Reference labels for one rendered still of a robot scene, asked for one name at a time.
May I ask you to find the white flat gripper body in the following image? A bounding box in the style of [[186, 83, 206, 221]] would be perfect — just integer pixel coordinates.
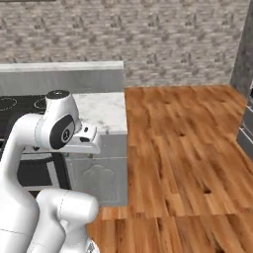
[[62, 134, 102, 155]]

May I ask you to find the grey drawer front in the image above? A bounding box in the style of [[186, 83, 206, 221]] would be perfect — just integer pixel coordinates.
[[97, 132, 128, 158]]

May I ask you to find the black and silver oven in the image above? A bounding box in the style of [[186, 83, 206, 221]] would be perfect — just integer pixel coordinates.
[[0, 140, 72, 200]]

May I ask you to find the black hob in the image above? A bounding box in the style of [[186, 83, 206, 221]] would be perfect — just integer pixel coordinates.
[[0, 94, 49, 140]]

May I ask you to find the grey cupboard run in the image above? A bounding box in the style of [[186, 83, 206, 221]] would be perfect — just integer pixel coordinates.
[[235, 97, 253, 161]]

